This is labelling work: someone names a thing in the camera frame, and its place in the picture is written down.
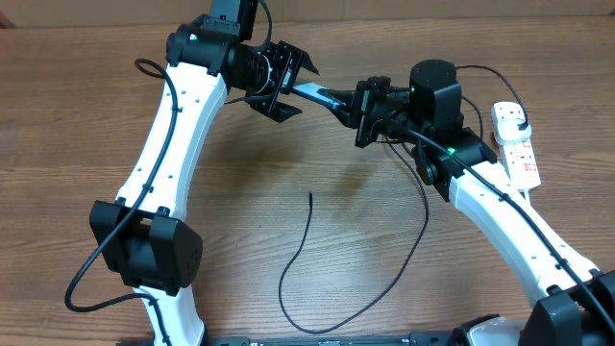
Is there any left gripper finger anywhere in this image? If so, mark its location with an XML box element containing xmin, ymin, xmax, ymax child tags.
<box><xmin>250</xmin><ymin>99</ymin><xmax>302</xmax><ymax>123</ymax></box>
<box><xmin>296</xmin><ymin>50</ymin><xmax>319</xmax><ymax>75</ymax></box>

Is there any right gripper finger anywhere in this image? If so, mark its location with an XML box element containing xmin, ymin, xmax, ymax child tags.
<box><xmin>318</xmin><ymin>87</ymin><xmax>355</xmax><ymax>104</ymax></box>
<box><xmin>332</xmin><ymin>105</ymin><xmax>358</xmax><ymax>129</ymax></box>

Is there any blue Galaxy smartphone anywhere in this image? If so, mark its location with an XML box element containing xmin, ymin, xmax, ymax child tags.
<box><xmin>291</xmin><ymin>82</ymin><xmax>342</xmax><ymax>111</ymax></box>

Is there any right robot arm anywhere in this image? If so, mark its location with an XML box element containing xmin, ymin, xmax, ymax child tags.
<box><xmin>318</xmin><ymin>60</ymin><xmax>614</xmax><ymax>345</ymax></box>

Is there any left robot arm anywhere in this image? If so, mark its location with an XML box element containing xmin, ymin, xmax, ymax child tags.
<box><xmin>89</xmin><ymin>0</ymin><xmax>312</xmax><ymax>345</ymax></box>

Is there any white charger adapter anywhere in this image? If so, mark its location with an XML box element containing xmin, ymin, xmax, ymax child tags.
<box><xmin>494</xmin><ymin>118</ymin><xmax>532</xmax><ymax>145</ymax></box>

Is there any white power strip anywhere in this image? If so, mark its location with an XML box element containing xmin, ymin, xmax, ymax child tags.
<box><xmin>490</xmin><ymin>102</ymin><xmax>541</xmax><ymax>192</ymax></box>

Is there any black charging cable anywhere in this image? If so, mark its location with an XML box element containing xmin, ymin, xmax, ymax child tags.
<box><xmin>278</xmin><ymin>64</ymin><xmax>530</xmax><ymax>335</ymax></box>

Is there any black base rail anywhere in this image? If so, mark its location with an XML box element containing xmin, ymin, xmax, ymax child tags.
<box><xmin>114</xmin><ymin>314</ymin><xmax>544</xmax><ymax>346</ymax></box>

